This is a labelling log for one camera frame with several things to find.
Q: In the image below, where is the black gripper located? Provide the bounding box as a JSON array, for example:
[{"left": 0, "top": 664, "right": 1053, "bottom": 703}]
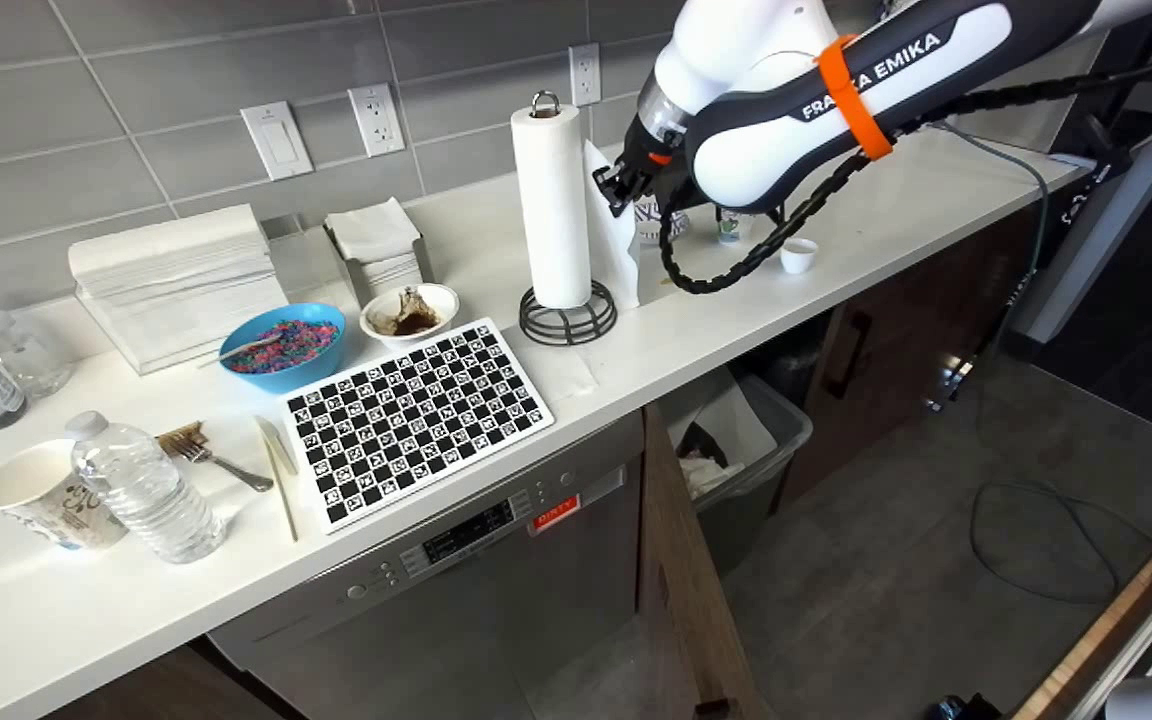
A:
[{"left": 595, "top": 116, "right": 672, "bottom": 216}]

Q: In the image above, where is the white paper towel roll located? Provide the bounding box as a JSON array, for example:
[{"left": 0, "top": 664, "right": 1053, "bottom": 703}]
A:
[{"left": 509, "top": 98, "right": 601, "bottom": 316}]

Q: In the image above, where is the paper towel roll on stand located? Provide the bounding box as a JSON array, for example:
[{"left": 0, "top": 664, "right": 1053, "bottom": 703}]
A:
[{"left": 515, "top": 86, "right": 618, "bottom": 351}]

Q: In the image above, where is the white bowl with brown food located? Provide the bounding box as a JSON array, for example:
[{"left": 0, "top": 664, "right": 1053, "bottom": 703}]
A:
[{"left": 354, "top": 280, "right": 462, "bottom": 351}]

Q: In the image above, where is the small white napkin stack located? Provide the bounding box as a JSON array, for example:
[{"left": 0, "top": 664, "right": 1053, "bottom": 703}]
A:
[{"left": 319, "top": 194, "right": 426, "bottom": 309}]

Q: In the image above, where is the grey trash bin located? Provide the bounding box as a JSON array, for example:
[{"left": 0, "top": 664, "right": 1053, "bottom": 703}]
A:
[{"left": 660, "top": 368, "right": 818, "bottom": 571}]

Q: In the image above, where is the black white checkered mat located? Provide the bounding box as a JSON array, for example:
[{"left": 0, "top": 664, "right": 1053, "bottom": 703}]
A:
[{"left": 278, "top": 316, "right": 560, "bottom": 536}]

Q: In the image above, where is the blue bowl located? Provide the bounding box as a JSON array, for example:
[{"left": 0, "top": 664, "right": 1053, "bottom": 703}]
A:
[{"left": 215, "top": 301, "right": 354, "bottom": 399}]

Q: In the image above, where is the open cabinet door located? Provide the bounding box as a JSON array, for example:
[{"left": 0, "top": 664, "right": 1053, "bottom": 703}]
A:
[{"left": 630, "top": 395, "right": 769, "bottom": 720}]

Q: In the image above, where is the stainless dishwasher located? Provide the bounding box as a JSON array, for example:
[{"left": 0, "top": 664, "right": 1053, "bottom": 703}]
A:
[{"left": 208, "top": 410, "right": 649, "bottom": 720}]

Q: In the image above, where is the wooden chopstick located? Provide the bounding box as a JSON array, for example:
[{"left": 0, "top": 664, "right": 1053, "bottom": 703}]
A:
[{"left": 261, "top": 416, "right": 304, "bottom": 546}]

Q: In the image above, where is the large white napkin stack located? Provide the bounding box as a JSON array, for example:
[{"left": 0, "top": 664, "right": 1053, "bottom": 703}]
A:
[{"left": 62, "top": 199, "right": 294, "bottom": 380}]

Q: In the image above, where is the metal spoon with food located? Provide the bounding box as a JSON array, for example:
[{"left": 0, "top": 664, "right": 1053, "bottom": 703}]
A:
[{"left": 153, "top": 420, "right": 278, "bottom": 495}]

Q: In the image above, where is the clear plastic water bottle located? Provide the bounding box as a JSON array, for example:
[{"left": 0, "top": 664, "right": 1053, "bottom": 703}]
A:
[{"left": 62, "top": 407, "right": 228, "bottom": 569}]

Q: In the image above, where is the clear plastic container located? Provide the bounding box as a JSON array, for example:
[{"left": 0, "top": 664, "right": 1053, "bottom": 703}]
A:
[{"left": 0, "top": 303, "right": 81, "bottom": 404}]

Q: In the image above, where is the wooden table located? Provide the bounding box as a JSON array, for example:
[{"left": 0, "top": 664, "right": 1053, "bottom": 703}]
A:
[{"left": 1006, "top": 528, "right": 1152, "bottom": 720}]

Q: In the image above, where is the patterned paper cup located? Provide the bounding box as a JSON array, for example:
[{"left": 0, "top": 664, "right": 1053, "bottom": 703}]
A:
[{"left": 0, "top": 436, "right": 131, "bottom": 556}]

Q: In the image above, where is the white wall outlet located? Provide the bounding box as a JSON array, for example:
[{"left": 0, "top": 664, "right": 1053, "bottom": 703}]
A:
[
  {"left": 342, "top": 81, "right": 413, "bottom": 165},
  {"left": 565, "top": 40, "right": 607, "bottom": 111}
]

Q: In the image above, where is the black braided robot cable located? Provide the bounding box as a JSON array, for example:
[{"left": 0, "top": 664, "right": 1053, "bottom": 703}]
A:
[{"left": 656, "top": 51, "right": 1152, "bottom": 301}]

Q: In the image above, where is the orange strap on forearm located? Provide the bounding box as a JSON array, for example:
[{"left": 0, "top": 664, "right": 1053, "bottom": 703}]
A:
[{"left": 812, "top": 34, "right": 895, "bottom": 165}]

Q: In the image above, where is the dark lower cabinet with handle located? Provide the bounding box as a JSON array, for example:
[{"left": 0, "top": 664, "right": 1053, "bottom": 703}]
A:
[{"left": 773, "top": 210, "right": 1049, "bottom": 510}]

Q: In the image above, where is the white switch plate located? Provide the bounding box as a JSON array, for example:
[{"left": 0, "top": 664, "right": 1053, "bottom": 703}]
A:
[{"left": 234, "top": 98, "right": 315, "bottom": 185}]

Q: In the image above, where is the dark robot stand frame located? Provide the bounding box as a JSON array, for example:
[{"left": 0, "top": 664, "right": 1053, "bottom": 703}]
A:
[{"left": 1006, "top": 0, "right": 1152, "bottom": 351}]

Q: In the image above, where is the floor cable loop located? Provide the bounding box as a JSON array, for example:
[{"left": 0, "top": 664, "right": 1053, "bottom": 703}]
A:
[{"left": 965, "top": 122, "right": 1149, "bottom": 607}]

